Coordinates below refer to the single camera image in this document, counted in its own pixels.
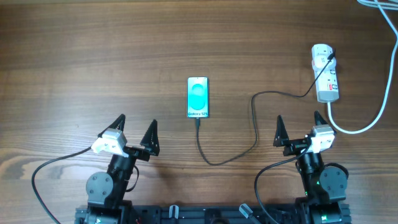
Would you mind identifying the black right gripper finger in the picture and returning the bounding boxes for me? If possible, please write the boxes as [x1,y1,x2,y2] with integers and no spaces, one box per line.
[313,111,336,136]
[273,115,289,147]

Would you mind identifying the white USB charger plug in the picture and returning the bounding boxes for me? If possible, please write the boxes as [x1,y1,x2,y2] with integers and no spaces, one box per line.
[312,55,336,71]

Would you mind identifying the white power strip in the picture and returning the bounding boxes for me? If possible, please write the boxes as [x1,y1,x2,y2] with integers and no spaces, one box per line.
[312,44,339,103]

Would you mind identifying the Galaxy S25 smartphone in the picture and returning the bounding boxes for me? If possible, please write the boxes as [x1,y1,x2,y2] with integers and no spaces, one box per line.
[187,77,210,118]

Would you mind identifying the black USB charging cable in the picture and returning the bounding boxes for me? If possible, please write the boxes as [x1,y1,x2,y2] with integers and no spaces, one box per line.
[194,49,337,166]

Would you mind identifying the white power strip cord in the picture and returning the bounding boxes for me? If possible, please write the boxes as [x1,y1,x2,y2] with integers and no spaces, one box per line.
[326,0,398,135]

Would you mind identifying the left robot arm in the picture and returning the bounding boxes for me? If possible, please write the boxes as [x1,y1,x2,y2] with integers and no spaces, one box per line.
[75,114,160,224]

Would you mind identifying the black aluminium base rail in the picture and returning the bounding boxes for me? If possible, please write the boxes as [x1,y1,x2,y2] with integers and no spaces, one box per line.
[75,203,352,224]

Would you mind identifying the white cables in corner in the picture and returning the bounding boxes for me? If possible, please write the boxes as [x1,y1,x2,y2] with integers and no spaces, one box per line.
[356,0,398,12]

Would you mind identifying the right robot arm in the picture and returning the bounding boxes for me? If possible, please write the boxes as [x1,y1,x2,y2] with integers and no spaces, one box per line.
[273,111,352,224]

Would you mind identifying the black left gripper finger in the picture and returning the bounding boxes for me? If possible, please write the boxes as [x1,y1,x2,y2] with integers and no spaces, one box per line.
[98,114,126,138]
[140,119,160,156]

